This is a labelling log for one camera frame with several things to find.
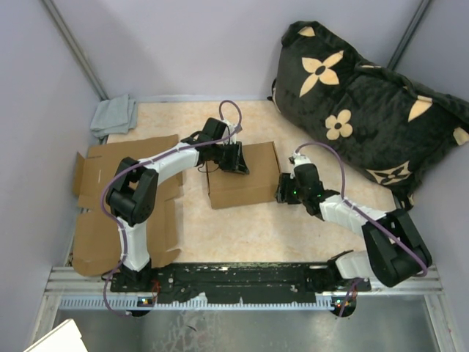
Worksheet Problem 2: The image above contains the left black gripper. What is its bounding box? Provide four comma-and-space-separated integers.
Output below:
212, 142, 249, 176

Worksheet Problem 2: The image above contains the brown cardboard box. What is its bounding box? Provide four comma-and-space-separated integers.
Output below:
73, 135, 182, 276
207, 142, 281, 210

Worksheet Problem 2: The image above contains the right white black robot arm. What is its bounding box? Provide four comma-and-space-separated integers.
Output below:
276, 163, 432, 290

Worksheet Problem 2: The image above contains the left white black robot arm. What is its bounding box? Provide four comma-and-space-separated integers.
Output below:
100, 117, 249, 291

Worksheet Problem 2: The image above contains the black plush flower cushion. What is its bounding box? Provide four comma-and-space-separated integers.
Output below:
272, 21, 468, 208

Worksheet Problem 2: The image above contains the grey folded cloth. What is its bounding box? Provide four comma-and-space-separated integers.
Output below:
90, 94, 137, 138

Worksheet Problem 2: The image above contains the white board corner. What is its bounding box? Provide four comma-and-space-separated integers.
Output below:
25, 319, 88, 352

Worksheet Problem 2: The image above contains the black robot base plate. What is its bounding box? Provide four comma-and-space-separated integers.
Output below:
101, 262, 371, 307

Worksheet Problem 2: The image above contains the aluminium rail frame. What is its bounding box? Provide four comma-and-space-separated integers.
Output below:
31, 267, 465, 351

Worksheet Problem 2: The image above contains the left grey corner post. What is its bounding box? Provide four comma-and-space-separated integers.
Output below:
39, 0, 109, 101

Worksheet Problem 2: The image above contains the grey corner post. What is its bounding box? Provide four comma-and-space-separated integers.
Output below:
387, 0, 433, 70
39, 0, 109, 101

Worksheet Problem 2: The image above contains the right grey corner post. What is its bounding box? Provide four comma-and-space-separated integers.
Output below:
387, 0, 433, 70

